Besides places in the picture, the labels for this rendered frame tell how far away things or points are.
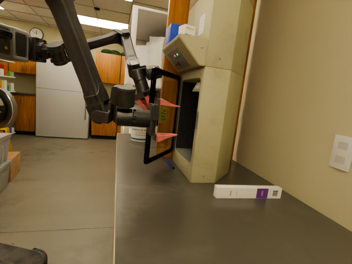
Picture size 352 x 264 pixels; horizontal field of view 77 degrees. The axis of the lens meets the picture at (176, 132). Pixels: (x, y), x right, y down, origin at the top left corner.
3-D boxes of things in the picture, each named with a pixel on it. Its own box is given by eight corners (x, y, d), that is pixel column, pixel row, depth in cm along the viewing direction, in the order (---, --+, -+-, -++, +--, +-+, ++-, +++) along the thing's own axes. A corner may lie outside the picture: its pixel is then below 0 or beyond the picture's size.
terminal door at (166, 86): (172, 151, 119) (180, 76, 113) (144, 165, 91) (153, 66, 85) (171, 151, 119) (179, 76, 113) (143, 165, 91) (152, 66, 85)
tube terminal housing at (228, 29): (213, 161, 128) (233, 21, 116) (243, 183, 97) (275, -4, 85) (172, 159, 121) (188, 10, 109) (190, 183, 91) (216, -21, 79)
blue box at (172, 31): (184, 51, 110) (186, 32, 108) (190, 47, 100) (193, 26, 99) (164, 48, 107) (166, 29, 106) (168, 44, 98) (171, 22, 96)
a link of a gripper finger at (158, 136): (180, 121, 72) (152, 120, 69) (178, 143, 73) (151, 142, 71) (175, 119, 78) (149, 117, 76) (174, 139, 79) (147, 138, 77)
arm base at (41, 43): (44, 63, 124) (44, 40, 122) (56, 64, 123) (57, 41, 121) (31, 59, 116) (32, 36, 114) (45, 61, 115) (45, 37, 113)
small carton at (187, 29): (187, 44, 94) (188, 29, 93) (194, 42, 90) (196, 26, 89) (177, 41, 91) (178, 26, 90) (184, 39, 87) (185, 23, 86)
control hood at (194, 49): (182, 72, 114) (184, 52, 113) (205, 66, 83) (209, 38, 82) (160, 69, 111) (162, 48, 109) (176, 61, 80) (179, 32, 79)
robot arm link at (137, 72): (129, 72, 101) (131, 67, 95) (144, 69, 103) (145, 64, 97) (134, 86, 101) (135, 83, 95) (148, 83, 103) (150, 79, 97)
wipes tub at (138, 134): (147, 139, 169) (149, 119, 167) (149, 142, 157) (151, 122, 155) (130, 138, 166) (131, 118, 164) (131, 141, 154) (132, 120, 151)
